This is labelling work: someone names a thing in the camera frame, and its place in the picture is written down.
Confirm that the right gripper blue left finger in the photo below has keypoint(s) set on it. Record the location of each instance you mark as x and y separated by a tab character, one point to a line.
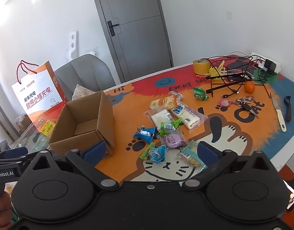
94	154

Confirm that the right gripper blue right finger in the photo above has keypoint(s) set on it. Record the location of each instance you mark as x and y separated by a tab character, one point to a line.
208	154

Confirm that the pale rice cracker packet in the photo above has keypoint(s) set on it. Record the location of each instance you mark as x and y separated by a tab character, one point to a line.
189	155

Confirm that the purple round snack packet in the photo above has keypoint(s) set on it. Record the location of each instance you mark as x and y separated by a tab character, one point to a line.
173	140

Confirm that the white purple bread packet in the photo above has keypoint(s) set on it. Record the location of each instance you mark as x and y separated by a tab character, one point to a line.
190	117

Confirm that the green small snack packet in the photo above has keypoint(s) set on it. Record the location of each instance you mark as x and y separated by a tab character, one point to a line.
169	127

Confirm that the green blue candy packet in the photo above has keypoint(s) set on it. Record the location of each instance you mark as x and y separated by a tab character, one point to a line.
154	153

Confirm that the blue snack packet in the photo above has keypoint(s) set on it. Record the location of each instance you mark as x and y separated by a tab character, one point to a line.
146	134

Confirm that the white sandwich cake packet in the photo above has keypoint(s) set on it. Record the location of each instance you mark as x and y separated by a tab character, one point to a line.
159	115

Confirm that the orange cracker packet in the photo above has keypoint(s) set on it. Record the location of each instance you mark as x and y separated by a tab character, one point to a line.
168	102

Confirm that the small clear candy bar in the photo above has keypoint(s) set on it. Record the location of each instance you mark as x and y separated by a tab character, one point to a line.
177	94

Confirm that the person's left hand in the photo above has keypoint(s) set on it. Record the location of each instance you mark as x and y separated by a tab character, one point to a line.
5	211

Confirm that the brown cardboard box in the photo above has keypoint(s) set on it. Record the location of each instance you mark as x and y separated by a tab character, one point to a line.
84	122

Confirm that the clear plastic clamshell box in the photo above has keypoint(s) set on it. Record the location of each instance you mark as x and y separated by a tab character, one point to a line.
36	137

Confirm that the key bunch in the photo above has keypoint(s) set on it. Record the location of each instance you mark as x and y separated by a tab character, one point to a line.
245	104

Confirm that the colourful cartoon table mat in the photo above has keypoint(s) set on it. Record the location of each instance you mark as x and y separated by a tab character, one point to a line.
231	128

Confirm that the dotted beige cushion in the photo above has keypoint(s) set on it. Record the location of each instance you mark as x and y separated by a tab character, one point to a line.
80	92

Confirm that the orange white paper bag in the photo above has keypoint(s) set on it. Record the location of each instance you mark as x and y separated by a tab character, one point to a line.
38	90

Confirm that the orange tangerine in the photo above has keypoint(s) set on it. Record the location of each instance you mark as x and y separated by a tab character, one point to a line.
249	87

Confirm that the yellow plastic clip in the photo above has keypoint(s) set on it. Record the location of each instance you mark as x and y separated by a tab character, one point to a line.
217	71

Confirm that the grey upholstered chair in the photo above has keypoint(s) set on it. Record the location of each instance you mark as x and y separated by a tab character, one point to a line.
88	71

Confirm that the yellow tape roll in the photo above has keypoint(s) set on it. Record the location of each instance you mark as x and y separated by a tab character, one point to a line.
201	66

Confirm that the black peeler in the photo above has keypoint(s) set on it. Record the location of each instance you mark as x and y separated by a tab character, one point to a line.
287	102

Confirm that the white power strip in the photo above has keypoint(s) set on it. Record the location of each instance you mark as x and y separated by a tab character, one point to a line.
260	59

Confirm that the black charger plug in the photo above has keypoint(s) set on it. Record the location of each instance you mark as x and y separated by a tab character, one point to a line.
270	65

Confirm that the grey door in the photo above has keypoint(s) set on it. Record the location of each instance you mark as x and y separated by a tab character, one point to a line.
136	35

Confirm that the pink round keychain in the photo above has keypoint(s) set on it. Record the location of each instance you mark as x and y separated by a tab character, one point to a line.
225	103

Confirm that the white handled knife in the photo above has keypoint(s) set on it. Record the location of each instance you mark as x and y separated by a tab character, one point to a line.
279	115

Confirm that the white wall bracket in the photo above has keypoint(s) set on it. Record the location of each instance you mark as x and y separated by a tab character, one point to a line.
72	51

